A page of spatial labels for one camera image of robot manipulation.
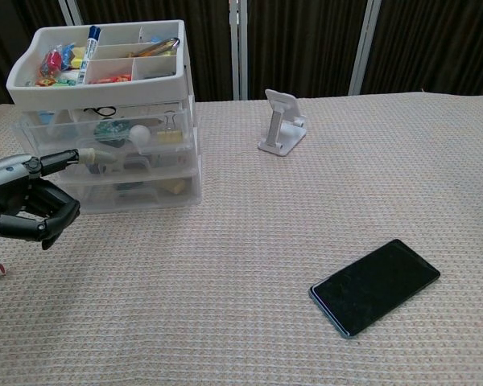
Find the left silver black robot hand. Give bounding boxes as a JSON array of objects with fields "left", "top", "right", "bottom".
[{"left": 0, "top": 147, "right": 118, "bottom": 251}]

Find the clear drawer with white ball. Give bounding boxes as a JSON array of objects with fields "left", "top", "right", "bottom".
[{"left": 10, "top": 108, "right": 196, "bottom": 156}]

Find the clear drawer with yellow block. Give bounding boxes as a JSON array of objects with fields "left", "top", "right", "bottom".
[{"left": 60, "top": 170, "right": 203, "bottom": 214}]

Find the white plastic drawer organizer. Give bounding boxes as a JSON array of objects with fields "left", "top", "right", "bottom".
[{"left": 6, "top": 18, "right": 204, "bottom": 214}]

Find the yellow green snack packet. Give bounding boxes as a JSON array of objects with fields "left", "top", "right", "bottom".
[{"left": 34, "top": 76, "right": 77, "bottom": 86}]

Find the green patterned packet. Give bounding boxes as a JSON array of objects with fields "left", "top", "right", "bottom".
[{"left": 94, "top": 120, "right": 130, "bottom": 142}]

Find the red wrapped candy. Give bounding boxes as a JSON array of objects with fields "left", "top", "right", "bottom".
[{"left": 39, "top": 47, "right": 64, "bottom": 76}]

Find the yellow wrapped candy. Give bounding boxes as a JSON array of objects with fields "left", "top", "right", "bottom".
[{"left": 70, "top": 46, "right": 88, "bottom": 68}]

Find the red snack packet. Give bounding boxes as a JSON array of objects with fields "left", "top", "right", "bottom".
[{"left": 89, "top": 73, "right": 130, "bottom": 84}]

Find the small white ball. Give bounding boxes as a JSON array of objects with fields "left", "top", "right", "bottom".
[{"left": 129, "top": 124, "right": 152, "bottom": 146}]

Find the blue capped whiteboard marker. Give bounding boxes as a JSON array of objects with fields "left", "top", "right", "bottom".
[{"left": 75, "top": 24, "right": 102, "bottom": 84}]

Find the gold binder clip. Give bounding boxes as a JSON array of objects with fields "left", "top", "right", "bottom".
[{"left": 156, "top": 113, "right": 184, "bottom": 145}]

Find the beige woven tablecloth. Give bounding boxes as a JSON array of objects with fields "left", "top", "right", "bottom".
[{"left": 0, "top": 90, "right": 483, "bottom": 386}]

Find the white folding phone stand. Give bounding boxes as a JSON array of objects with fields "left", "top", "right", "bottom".
[{"left": 258, "top": 88, "right": 308, "bottom": 156}]

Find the black smartphone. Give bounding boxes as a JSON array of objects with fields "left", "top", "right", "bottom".
[{"left": 308, "top": 238, "right": 441, "bottom": 339}]

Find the clear drawer with grey handle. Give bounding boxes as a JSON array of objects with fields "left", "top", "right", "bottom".
[{"left": 39, "top": 140, "right": 199, "bottom": 180}]

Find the white screen frame post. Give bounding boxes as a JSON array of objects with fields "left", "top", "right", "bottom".
[
  {"left": 348, "top": 0, "right": 382, "bottom": 96},
  {"left": 58, "top": 0, "right": 80, "bottom": 27},
  {"left": 229, "top": 0, "right": 249, "bottom": 101}
]

